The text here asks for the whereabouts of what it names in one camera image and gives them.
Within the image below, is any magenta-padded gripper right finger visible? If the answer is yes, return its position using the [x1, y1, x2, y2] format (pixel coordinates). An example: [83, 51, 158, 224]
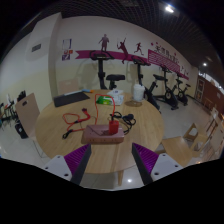
[131, 142, 184, 186]

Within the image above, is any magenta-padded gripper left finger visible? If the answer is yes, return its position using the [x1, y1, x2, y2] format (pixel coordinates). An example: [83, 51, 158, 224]
[41, 143, 92, 186]

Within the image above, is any red charger block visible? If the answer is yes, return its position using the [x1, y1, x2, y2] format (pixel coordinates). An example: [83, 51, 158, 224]
[108, 119, 120, 136]

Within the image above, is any light wooden chair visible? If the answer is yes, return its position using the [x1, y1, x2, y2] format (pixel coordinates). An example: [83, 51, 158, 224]
[161, 135, 192, 168]

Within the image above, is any pink power strip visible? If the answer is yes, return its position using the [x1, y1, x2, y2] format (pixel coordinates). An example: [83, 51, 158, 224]
[81, 124, 125, 145]

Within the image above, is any black flat mat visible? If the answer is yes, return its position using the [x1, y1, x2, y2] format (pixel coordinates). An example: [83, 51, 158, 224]
[53, 91, 91, 108]

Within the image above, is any brown round coaster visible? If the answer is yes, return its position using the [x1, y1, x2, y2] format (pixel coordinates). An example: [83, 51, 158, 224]
[124, 99, 143, 108]

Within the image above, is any black exercise bike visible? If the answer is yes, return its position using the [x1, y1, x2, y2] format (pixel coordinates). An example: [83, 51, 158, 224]
[173, 71, 192, 107]
[130, 54, 161, 111]
[89, 49, 126, 91]
[152, 64, 180, 111]

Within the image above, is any white lidded cup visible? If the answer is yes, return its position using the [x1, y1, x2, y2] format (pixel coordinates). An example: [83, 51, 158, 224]
[132, 83, 146, 103]

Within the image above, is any green wet wipes pack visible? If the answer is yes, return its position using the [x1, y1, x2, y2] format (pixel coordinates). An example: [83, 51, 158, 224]
[95, 94, 125, 106]

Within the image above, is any white tissue pack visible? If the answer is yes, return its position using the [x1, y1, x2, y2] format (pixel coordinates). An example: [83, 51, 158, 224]
[107, 88, 125, 98]

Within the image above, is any bright ceiling light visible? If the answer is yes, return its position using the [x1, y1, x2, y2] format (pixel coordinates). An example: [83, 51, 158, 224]
[164, 3, 176, 14]

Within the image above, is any black power cord with plug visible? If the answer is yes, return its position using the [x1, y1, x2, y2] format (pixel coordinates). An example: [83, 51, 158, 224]
[109, 111, 137, 135]

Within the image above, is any wooden chair with handle slot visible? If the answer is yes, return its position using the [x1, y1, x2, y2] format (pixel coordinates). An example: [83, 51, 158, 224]
[14, 92, 42, 139]

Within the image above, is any red charging cable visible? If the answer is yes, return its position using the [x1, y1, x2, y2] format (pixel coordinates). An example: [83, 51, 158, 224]
[61, 93, 117, 140]

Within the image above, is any magenta sports wall decal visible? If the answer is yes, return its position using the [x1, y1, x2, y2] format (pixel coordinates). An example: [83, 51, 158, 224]
[74, 33, 190, 81]

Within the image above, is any wall poster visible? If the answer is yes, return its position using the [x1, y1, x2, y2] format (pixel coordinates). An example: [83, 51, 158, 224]
[61, 38, 73, 62]

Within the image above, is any grey wall sign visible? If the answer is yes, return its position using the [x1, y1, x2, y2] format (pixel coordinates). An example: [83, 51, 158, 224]
[31, 43, 42, 53]

